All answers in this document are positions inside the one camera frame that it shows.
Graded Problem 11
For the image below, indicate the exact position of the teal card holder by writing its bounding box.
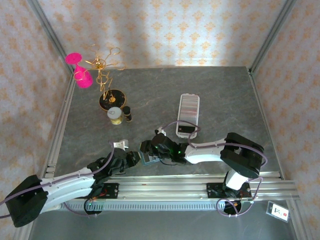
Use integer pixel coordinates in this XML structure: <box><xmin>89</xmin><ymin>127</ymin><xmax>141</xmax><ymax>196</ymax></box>
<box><xmin>138</xmin><ymin>151</ymin><xmax>161</xmax><ymax>167</ymax></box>

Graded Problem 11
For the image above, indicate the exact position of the white card tray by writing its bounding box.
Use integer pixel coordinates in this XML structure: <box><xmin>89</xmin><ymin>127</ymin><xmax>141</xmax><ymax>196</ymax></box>
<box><xmin>175</xmin><ymin>93</ymin><xmax>200</xmax><ymax>140</ymax></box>

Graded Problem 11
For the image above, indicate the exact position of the stack of credit cards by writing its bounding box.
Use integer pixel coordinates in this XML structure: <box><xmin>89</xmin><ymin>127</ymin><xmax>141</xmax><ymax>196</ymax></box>
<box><xmin>177</xmin><ymin>95</ymin><xmax>199</xmax><ymax>133</ymax></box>

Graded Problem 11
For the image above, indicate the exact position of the clear badge holder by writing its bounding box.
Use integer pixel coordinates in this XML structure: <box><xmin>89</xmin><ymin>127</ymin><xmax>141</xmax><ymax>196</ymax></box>
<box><xmin>266</xmin><ymin>200</ymin><xmax>291</xmax><ymax>223</ymax></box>

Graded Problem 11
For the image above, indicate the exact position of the dark spice bottle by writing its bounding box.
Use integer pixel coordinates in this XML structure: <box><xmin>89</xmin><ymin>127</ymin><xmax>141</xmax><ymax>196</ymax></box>
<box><xmin>122</xmin><ymin>105</ymin><xmax>133</xmax><ymax>123</ymax></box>

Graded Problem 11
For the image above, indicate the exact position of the yellow printed tin can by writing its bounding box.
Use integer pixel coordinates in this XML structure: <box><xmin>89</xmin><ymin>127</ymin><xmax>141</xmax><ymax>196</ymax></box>
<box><xmin>107</xmin><ymin>106</ymin><xmax>125</xmax><ymax>125</ymax></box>

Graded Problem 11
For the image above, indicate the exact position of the pink wine glass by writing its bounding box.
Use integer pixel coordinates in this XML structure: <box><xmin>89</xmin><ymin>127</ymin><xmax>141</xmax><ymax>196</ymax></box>
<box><xmin>65</xmin><ymin>52</ymin><xmax>94</xmax><ymax>89</ymax></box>

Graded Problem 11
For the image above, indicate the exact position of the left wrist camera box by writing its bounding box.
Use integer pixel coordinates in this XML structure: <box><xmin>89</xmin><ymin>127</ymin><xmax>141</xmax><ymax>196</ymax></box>
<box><xmin>113</xmin><ymin>139</ymin><xmax>130</xmax><ymax>151</ymax></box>

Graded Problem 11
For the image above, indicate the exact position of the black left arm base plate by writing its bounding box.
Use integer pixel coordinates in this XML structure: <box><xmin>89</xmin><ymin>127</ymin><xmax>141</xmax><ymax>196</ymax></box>
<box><xmin>84</xmin><ymin>183</ymin><xmax>120</xmax><ymax>200</ymax></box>

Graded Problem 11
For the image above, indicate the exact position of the aluminium mounting rail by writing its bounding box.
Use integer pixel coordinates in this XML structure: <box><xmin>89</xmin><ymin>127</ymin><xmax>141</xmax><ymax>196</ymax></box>
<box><xmin>39</xmin><ymin>173</ymin><xmax>300</xmax><ymax>201</ymax></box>

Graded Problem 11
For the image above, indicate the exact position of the grey slotted cable duct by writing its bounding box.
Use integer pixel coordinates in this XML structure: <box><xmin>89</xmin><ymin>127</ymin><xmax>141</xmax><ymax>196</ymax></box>
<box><xmin>59</xmin><ymin>201</ymin><xmax>226</xmax><ymax>211</ymax></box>

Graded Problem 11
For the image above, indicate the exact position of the gold wire glass rack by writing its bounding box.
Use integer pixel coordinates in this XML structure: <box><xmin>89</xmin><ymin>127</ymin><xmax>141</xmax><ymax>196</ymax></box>
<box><xmin>83</xmin><ymin>44</ymin><xmax>128</xmax><ymax>112</ymax></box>

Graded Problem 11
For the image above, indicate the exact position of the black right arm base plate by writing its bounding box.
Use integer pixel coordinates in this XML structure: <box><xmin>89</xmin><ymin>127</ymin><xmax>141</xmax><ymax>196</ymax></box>
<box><xmin>206</xmin><ymin>181</ymin><xmax>252</xmax><ymax>200</ymax></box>

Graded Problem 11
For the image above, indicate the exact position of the aluminium side rail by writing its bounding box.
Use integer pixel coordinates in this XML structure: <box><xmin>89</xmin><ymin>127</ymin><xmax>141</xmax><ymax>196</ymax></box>
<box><xmin>248</xmin><ymin>67</ymin><xmax>286</xmax><ymax>181</ymax></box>
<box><xmin>41</xmin><ymin>72</ymin><xmax>76</xmax><ymax>179</ymax></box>

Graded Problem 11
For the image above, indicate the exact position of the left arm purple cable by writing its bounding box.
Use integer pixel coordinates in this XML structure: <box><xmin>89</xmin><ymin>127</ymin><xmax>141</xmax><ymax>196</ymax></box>
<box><xmin>0</xmin><ymin>139</ymin><xmax>116</xmax><ymax>218</ymax></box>

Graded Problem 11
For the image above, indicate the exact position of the aluminium frame post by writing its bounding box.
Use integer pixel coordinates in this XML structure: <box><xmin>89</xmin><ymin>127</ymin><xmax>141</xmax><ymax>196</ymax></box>
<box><xmin>26</xmin><ymin>0</ymin><xmax>76</xmax><ymax>74</ymax></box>
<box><xmin>248</xmin><ymin>0</ymin><xmax>297</xmax><ymax>73</ymax></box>

